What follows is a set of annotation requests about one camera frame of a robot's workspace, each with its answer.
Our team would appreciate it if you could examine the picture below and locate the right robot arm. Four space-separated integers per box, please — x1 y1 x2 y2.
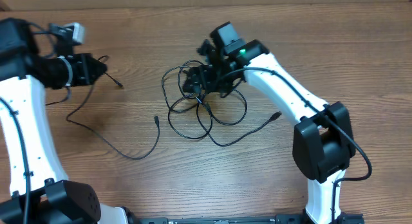
182 22 362 223

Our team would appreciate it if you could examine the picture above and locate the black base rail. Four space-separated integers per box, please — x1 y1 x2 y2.
128 212 366 224

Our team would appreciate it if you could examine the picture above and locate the black USB cable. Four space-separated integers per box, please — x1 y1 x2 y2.
65 55 161 161
160 59 283 148

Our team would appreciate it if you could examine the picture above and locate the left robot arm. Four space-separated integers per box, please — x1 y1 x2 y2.
1 18 129 223

